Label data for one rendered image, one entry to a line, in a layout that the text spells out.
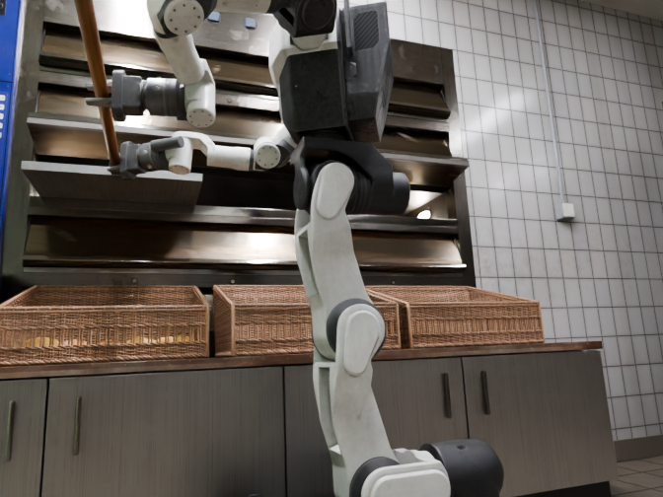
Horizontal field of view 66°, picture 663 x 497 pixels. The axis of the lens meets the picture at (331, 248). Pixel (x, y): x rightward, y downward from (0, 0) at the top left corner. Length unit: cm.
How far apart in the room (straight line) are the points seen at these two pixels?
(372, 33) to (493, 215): 152
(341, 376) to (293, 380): 42
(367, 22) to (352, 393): 87
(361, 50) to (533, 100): 189
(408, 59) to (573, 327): 158
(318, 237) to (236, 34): 149
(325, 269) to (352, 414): 33
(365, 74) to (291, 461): 105
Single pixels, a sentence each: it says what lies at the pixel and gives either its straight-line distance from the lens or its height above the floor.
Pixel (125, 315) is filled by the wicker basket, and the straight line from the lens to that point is 155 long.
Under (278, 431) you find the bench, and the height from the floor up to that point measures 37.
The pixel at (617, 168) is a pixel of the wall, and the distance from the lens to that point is 333.
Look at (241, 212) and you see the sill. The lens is 212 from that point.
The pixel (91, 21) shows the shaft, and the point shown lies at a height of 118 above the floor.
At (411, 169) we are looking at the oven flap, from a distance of 236.
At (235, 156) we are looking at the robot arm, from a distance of 160.
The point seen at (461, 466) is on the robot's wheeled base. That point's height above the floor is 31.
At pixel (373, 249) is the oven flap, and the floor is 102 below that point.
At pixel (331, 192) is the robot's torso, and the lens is 117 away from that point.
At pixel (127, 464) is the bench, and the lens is 149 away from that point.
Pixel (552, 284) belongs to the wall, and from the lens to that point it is 278.
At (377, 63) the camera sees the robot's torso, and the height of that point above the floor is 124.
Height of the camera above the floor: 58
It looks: 12 degrees up
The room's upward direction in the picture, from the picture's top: 2 degrees counter-clockwise
